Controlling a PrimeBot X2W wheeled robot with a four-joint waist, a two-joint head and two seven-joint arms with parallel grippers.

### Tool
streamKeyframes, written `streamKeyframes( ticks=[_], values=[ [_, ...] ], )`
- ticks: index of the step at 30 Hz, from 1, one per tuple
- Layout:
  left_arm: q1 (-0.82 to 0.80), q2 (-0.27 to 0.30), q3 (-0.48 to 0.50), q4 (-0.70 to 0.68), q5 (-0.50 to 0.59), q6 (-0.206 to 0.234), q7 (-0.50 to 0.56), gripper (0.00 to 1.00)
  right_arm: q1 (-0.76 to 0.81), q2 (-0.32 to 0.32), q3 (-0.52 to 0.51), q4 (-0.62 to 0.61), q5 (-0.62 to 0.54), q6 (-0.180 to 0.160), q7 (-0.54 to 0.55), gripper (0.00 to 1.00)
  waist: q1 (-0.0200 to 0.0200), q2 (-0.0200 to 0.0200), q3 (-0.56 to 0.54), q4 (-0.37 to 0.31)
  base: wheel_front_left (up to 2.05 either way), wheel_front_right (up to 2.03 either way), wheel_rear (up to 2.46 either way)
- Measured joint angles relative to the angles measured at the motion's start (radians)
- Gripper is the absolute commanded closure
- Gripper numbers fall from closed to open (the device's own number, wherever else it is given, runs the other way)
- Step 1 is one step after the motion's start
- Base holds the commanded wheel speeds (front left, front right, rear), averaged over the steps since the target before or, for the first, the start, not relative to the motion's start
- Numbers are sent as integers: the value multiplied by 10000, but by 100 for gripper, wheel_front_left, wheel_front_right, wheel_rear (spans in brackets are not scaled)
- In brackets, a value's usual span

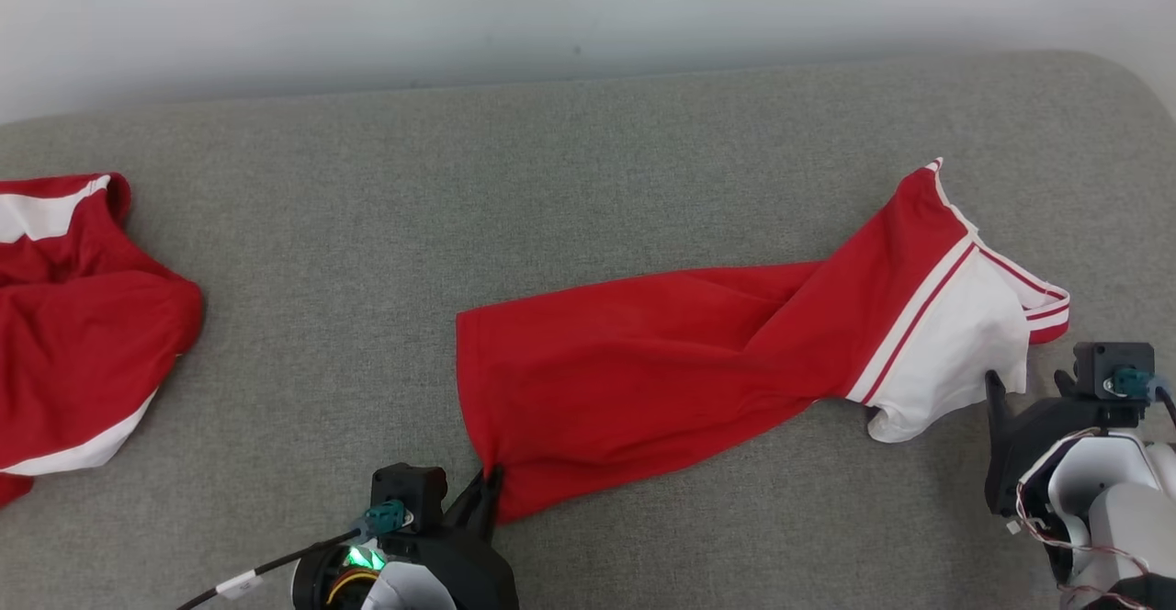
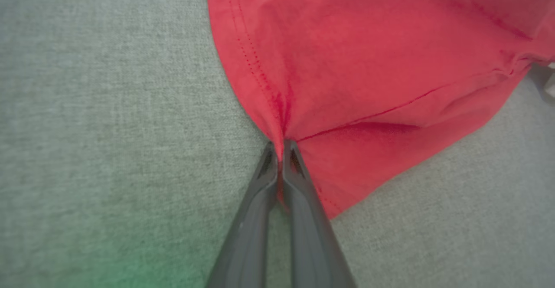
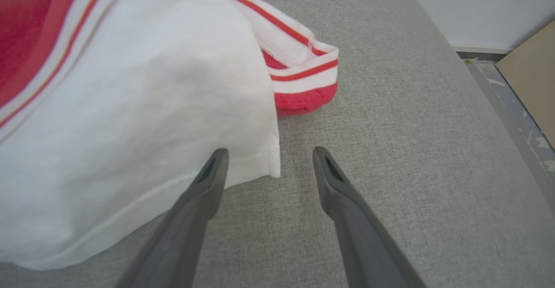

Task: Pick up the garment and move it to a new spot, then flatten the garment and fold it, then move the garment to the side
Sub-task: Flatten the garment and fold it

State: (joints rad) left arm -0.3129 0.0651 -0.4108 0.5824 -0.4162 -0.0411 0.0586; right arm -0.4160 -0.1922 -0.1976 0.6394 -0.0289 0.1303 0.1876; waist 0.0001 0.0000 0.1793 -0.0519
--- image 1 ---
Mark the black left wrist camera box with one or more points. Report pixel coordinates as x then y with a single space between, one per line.
409 489

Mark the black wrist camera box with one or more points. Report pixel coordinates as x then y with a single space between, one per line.
1107 362
409 489

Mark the red jersey with black lettering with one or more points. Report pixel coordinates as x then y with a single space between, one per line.
643 362

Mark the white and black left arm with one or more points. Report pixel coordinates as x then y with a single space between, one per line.
404 593

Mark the white and grey right arm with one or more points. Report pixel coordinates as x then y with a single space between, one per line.
1121 509

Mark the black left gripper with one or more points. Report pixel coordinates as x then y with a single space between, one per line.
469 569

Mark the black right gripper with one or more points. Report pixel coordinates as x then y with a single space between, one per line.
1029 449

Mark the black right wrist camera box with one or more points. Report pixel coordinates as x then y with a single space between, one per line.
1107 362

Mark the red shorts with white bands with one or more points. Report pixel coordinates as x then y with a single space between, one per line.
83 334

